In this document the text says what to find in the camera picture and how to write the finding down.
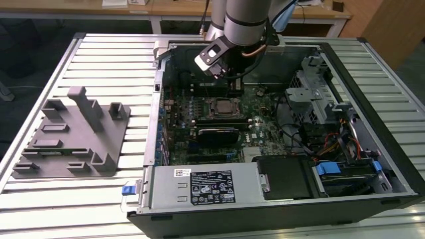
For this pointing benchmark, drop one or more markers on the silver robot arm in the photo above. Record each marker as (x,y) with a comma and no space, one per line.
(245,25)

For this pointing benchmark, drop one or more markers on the CPU socket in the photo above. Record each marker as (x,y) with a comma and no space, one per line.
(209,115)

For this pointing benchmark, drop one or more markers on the black RAM slot bank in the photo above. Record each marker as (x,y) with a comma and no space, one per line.
(212,90)
(220,123)

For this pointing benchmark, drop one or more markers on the silver drive cage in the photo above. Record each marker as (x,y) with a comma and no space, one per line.
(304,95)

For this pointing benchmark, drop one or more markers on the green motherboard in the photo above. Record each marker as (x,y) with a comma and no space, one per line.
(269,132)

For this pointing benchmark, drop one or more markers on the black graphics card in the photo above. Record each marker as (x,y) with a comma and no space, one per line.
(218,137)

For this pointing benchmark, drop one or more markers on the silver chipset heatsink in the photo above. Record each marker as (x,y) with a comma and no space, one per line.
(252,154)

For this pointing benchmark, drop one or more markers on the small white box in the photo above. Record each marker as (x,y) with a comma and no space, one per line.
(137,1)

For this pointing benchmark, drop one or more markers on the small black box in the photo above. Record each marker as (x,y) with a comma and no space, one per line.
(338,5)

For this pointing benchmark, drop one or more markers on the white paper box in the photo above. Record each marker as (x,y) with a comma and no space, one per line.
(114,2)

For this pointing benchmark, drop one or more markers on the black plastic shroud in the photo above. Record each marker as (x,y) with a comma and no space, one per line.
(285,179)

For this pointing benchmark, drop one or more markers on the brown wooden cabinet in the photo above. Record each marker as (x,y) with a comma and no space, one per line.
(392,30)

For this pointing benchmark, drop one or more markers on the wooden desk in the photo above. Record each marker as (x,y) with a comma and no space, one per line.
(82,11)

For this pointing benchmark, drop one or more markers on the hard disk in blue carrier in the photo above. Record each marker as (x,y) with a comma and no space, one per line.
(326,169)

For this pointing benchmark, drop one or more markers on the silver power supply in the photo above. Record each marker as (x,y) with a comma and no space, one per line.
(165,189)

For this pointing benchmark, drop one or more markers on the grey parts rack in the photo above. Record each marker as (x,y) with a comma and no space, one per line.
(82,154)

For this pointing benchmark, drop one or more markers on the blue plastic latch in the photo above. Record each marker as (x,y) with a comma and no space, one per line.
(376,166)

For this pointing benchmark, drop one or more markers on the black PC case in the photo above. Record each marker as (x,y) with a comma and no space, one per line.
(232,224)

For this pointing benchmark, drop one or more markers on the white camera with black plate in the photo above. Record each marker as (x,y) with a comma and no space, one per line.
(202,61)

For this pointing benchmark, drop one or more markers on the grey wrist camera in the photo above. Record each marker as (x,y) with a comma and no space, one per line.
(276,49)

